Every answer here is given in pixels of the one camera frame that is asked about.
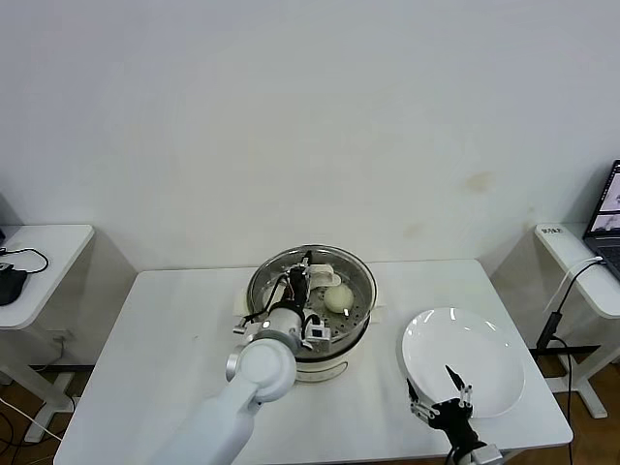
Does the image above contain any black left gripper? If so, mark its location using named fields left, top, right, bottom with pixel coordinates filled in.
left=285, top=249, right=314, bottom=311

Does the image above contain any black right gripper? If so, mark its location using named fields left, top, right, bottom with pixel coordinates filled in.
left=405, top=363, right=485, bottom=450

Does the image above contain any white steamed baozi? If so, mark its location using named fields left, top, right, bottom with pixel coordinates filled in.
left=323, top=285, right=354, bottom=314

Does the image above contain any round glass lid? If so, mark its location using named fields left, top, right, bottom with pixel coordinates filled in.
left=248, top=244, right=378, bottom=340

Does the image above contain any stainless steel steamer basket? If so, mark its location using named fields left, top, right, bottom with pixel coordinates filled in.
left=233, top=244, right=389, bottom=359

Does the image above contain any large white plate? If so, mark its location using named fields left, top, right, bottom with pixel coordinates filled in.
left=400, top=306, right=526, bottom=419

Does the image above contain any cream electric cooker base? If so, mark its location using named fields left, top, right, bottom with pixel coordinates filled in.
left=290, top=333, right=369, bottom=384

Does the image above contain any black flat bar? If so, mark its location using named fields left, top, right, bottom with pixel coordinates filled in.
left=530, top=344, right=602, bottom=357

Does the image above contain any white side table with pouch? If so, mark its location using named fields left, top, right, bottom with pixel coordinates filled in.
left=0, top=223, right=97, bottom=443

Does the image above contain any open grey laptop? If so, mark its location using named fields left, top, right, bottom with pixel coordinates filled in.
left=582, top=159, right=620, bottom=281

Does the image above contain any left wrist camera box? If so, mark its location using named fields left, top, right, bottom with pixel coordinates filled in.
left=302, top=314, right=334, bottom=353

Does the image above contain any black power cable with adapter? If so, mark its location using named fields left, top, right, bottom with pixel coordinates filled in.
left=541, top=260, right=605, bottom=420

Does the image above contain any white laptop cable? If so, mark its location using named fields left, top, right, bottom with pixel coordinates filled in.
left=544, top=259, right=605, bottom=312

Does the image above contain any thin black looped cable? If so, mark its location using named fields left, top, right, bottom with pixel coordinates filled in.
left=0, top=246, right=50, bottom=275

